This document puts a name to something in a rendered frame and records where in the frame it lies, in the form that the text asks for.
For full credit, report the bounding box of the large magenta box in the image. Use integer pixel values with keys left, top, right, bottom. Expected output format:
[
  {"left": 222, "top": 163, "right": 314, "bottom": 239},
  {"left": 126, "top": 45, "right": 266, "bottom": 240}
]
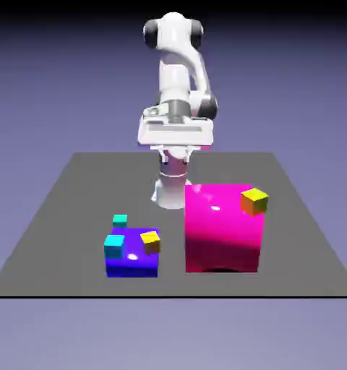
[{"left": 184, "top": 183, "right": 266, "bottom": 274}]

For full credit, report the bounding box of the small cyan cube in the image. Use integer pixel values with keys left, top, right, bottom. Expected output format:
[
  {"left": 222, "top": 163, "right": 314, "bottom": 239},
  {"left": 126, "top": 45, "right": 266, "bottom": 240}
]
[{"left": 103, "top": 233, "right": 126, "bottom": 260}]

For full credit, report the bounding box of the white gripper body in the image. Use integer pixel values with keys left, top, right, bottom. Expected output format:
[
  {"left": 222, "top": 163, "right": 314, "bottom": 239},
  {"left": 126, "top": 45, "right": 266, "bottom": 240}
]
[{"left": 137, "top": 116, "right": 215, "bottom": 152}]

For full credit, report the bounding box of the large blue box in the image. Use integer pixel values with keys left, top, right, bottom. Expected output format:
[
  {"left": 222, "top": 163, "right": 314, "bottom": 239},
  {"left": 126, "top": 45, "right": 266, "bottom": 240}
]
[{"left": 104, "top": 227, "right": 160, "bottom": 279}]

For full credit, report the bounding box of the small yellow cube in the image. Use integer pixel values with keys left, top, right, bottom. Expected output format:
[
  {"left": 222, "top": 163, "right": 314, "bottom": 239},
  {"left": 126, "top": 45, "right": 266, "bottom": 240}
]
[
  {"left": 140, "top": 230, "right": 162, "bottom": 256},
  {"left": 240, "top": 187, "right": 270, "bottom": 217}
]

